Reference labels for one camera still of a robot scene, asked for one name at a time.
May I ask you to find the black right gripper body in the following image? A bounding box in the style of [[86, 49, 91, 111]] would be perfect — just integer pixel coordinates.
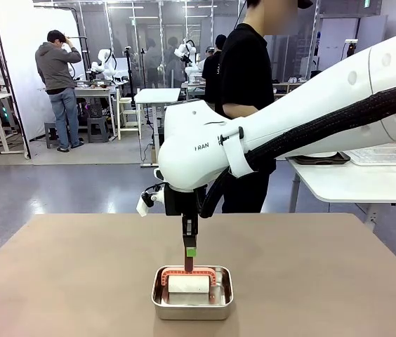
[[164, 184, 209, 217]]

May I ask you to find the pink-handled white lint roller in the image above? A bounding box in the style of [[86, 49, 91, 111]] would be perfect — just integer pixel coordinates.
[[159, 265, 218, 307]]

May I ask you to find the person's right forearm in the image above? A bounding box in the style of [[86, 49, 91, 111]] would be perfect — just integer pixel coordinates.
[[223, 103, 261, 119]]

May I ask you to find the rectangular metal tin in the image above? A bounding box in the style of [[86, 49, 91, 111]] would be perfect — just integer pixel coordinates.
[[150, 265, 235, 322]]

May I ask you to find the white step stool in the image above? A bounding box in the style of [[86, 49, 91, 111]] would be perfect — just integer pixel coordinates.
[[116, 96, 142, 140]]

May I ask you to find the white standing desk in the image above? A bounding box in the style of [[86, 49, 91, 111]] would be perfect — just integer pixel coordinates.
[[133, 87, 182, 168]]

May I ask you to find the person in black jacket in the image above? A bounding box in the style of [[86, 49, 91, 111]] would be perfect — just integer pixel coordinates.
[[201, 33, 227, 108]]

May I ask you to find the grey background workbench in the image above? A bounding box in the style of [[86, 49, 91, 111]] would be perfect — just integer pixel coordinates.
[[74, 84, 119, 138]]

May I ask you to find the black rectangular tray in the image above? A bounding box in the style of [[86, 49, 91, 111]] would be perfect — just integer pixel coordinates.
[[291, 151, 352, 166]]

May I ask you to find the person in black shirt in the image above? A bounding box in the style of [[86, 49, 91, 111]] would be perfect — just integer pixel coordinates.
[[218, 0, 314, 214]]

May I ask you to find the low shoe shelf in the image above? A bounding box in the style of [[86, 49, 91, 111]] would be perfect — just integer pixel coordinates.
[[273, 81, 304, 98]]

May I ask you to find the white side table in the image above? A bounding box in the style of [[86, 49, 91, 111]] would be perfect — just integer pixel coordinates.
[[286, 154, 396, 225]]

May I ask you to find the man in grey hoodie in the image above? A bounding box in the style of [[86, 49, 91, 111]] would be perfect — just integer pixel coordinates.
[[34, 29, 86, 153]]

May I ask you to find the white backdrop panel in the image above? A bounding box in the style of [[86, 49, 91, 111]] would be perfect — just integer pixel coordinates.
[[0, 0, 86, 152]]

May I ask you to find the grey door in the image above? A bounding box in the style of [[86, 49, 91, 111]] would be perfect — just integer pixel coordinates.
[[343, 15, 389, 59]]

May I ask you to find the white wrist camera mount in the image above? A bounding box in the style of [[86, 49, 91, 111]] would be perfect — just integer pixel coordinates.
[[136, 181, 168, 217]]

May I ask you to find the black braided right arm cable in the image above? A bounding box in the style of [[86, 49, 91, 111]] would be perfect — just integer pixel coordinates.
[[197, 79, 396, 219]]

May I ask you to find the white wire dish rack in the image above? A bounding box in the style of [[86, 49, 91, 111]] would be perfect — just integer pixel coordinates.
[[347, 137, 396, 167]]

